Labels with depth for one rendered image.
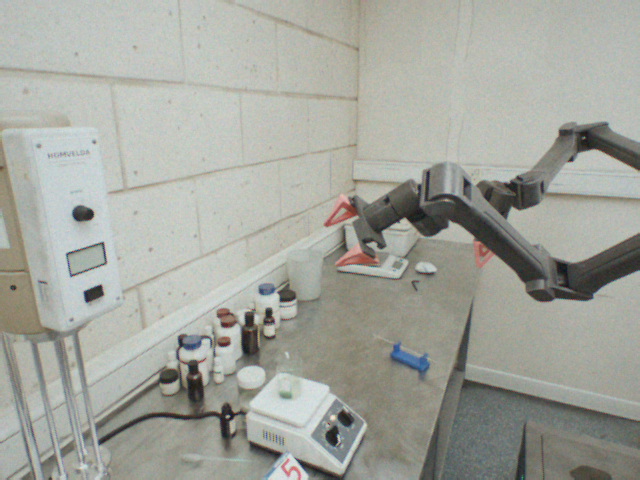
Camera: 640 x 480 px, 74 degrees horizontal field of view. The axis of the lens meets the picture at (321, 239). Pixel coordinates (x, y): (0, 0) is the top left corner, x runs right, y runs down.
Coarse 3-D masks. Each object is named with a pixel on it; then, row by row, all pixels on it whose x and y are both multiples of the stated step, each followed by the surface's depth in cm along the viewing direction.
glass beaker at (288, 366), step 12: (276, 360) 81; (288, 360) 84; (300, 360) 82; (276, 372) 81; (288, 372) 79; (300, 372) 80; (288, 384) 80; (300, 384) 81; (288, 396) 80; (300, 396) 82
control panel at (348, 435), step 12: (336, 408) 83; (348, 408) 84; (324, 420) 79; (336, 420) 81; (360, 420) 84; (312, 432) 76; (324, 432) 77; (348, 432) 80; (324, 444) 75; (348, 444) 78; (336, 456) 74
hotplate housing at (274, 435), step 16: (256, 416) 79; (320, 416) 80; (256, 432) 80; (272, 432) 78; (288, 432) 76; (304, 432) 76; (272, 448) 79; (288, 448) 77; (304, 448) 76; (320, 448) 75; (352, 448) 78; (320, 464) 75; (336, 464) 74
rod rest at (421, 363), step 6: (396, 348) 111; (390, 354) 111; (396, 354) 111; (402, 354) 111; (408, 354) 111; (426, 354) 106; (402, 360) 109; (408, 360) 108; (414, 360) 108; (420, 360) 105; (426, 360) 107; (414, 366) 107; (420, 366) 106; (426, 366) 106
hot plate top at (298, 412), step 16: (272, 384) 86; (304, 384) 86; (320, 384) 86; (256, 400) 81; (272, 400) 81; (304, 400) 81; (320, 400) 81; (272, 416) 78; (288, 416) 77; (304, 416) 77
